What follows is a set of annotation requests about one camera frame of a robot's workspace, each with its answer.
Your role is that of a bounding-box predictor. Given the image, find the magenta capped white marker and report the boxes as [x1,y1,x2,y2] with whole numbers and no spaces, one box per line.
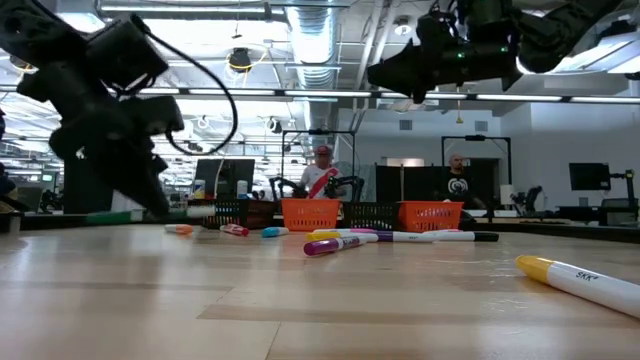
[314,227,378,235]

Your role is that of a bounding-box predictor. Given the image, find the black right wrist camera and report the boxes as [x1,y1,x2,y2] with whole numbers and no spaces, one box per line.
[417,8,469,47]

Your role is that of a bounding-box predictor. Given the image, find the black cabinet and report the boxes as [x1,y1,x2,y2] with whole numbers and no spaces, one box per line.
[63,158,114,215]

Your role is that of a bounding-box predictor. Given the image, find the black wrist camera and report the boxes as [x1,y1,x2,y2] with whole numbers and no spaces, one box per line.
[84,13,172,95]
[417,8,469,47]

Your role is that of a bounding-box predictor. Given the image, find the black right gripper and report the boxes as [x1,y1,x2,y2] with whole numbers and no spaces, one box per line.
[366,38,524,104]

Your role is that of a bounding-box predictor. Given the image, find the yellow capped white marker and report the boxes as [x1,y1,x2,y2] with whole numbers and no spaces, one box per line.
[304,229,380,244]

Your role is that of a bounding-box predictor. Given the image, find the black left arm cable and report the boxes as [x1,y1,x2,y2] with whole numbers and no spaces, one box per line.
[144,29,241,157]

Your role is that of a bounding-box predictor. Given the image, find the green capped white marker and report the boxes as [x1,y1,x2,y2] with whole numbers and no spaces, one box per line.
[84,205,217,226]

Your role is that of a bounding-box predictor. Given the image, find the person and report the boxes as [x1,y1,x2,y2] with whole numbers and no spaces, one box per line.
[0,169,19,214]
[298,144,347,201]
[441,153,482,204]

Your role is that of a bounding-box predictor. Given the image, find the silver ventilation duct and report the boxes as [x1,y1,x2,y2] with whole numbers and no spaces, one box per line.
[284,0,342,91]

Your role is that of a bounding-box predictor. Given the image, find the black computer monitor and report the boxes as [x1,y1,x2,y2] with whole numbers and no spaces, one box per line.
[568,162,612,192]
[194,158,256,200]

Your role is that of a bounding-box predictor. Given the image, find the black plastic mesh basket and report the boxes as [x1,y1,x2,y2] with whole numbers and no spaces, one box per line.
[196,199,282,230]
[341,201,400,231]

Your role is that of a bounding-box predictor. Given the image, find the black ceiling spotlight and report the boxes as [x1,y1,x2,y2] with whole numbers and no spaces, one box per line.
[228,47,254,74]

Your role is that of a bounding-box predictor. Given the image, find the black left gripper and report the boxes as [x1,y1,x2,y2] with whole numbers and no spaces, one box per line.
[48,94,186,219]

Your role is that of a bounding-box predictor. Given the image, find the orange plastic mesh basket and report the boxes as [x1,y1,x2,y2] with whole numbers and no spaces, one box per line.
[280,197,343,233]
[396,200,466,233]

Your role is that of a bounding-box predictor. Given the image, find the black capped white marker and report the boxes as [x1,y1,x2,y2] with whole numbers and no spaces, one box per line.
[424,229,501,244]

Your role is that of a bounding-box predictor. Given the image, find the black partition panel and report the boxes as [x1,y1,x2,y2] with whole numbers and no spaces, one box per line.
[374,158,501,204]

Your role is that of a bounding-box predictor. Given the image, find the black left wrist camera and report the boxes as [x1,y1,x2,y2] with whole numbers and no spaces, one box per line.
[84,13,172,95]

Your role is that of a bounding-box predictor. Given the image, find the black frame stand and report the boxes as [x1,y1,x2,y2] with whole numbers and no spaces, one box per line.
[441,134,513,201]

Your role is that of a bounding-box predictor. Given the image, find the yellow capped SKK marker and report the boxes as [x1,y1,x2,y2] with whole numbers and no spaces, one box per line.
[514,254,640,321]

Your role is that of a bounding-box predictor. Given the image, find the purple capped Expo marker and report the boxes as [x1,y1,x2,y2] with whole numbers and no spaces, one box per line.
[302,235,367,258]

